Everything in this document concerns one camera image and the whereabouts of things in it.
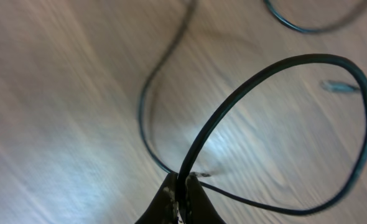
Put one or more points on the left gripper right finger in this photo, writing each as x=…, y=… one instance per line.
x=198, y=207

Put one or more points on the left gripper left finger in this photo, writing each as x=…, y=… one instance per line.
x=163, y=207

